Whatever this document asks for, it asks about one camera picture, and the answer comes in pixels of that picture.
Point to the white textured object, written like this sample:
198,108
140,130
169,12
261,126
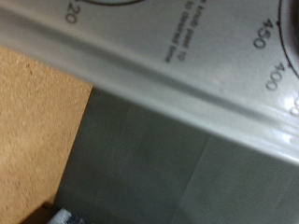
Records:
67,217

